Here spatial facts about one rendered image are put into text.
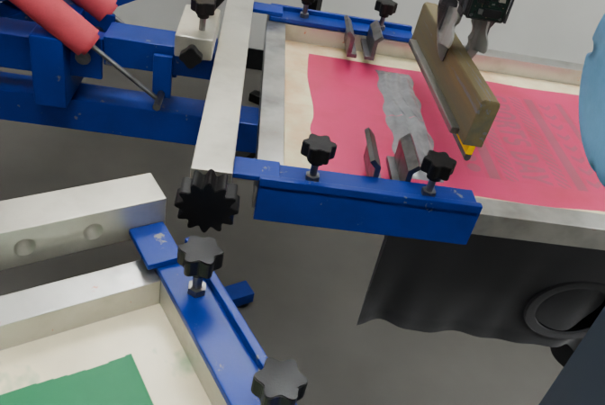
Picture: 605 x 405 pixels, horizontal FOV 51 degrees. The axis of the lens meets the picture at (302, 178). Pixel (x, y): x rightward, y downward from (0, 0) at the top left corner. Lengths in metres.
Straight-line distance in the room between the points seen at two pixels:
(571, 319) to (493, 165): 0.32
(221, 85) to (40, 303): 0.42
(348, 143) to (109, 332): 0.51
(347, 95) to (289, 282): 1.06
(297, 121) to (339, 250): 1.26
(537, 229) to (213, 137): 0.47
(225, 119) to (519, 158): 0.52
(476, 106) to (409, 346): 1.23
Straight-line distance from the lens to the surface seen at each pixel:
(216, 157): 0.78
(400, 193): 0.84
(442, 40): 1.05
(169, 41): 1.04
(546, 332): 1.22
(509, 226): 0.92
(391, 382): 1.93
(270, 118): 0.97
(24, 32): 1.10
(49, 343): 0.69
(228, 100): 0.90
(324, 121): 1.06
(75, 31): 0.99
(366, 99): 1.16
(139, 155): 2.57
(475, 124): 0.93
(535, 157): 1.15
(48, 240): 0.70
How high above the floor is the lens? 1.49
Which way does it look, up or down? 36 degrees down
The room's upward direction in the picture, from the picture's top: 12 degrees clockwise
